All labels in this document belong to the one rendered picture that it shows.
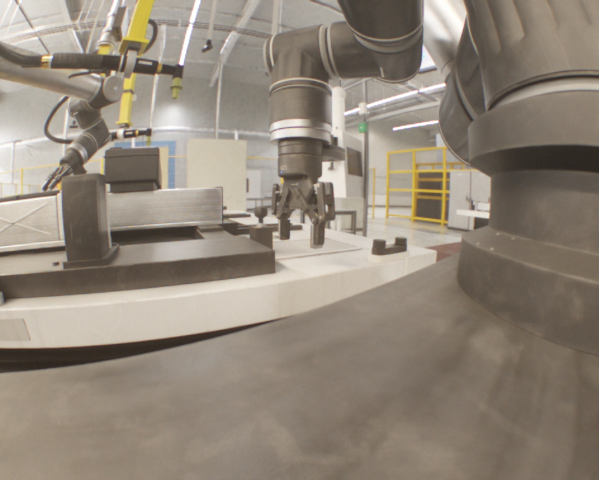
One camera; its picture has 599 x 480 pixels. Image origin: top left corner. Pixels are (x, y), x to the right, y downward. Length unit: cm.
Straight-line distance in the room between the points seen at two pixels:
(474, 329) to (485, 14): 23
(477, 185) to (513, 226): 881
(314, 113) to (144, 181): 47
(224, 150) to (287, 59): 507
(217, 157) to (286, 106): 504
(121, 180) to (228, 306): 46
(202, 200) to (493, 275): 70
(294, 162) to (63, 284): 40
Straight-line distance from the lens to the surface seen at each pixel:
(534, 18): 22
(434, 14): 54
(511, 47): 22
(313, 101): 42
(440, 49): 52
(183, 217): 76
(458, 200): 928
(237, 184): 549
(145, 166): 71
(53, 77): 95
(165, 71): 87
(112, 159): 73
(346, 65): 45
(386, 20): 34
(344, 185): 308
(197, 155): 537
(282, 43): 48
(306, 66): 45
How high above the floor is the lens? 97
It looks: 10 degrees down
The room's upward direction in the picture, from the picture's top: 1 degrees clockwise
